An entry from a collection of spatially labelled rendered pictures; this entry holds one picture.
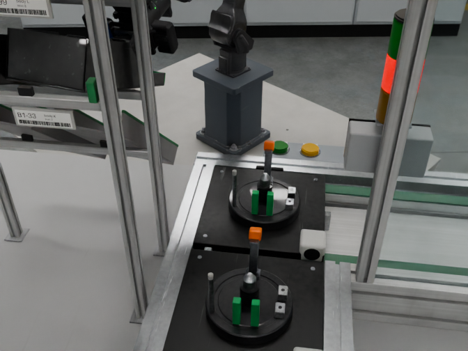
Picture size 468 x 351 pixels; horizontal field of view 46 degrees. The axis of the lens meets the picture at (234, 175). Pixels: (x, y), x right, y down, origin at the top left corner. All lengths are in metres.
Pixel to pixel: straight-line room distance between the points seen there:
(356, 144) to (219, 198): 0.37
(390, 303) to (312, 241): 0.17
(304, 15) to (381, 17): 0.56
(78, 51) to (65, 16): 3.45
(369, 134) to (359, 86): 2.80
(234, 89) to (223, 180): 0.25
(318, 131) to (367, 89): 2.09
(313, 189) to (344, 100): 2.33
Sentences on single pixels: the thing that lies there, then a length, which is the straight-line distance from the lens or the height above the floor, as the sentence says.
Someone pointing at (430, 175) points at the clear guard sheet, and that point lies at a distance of 0.86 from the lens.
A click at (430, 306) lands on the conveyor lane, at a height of 0.92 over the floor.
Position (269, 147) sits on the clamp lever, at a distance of 1.09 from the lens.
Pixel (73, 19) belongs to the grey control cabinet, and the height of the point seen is 0.16.
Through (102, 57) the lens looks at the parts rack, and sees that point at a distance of 0.73.
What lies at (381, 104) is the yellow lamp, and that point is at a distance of 0.81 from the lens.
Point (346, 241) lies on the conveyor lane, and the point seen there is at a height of 0.92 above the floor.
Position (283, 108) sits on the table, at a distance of 1.62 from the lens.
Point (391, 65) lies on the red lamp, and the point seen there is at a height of 1.35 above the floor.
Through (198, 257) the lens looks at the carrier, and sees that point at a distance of 0.99.
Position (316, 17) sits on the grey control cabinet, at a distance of 4.18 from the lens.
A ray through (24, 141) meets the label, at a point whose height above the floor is 1.11.
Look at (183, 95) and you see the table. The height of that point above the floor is 0.86.
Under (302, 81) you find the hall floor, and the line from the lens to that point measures 3.62.
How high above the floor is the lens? 1.68
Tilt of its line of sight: 38 degrees down
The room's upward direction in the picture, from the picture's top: straight up
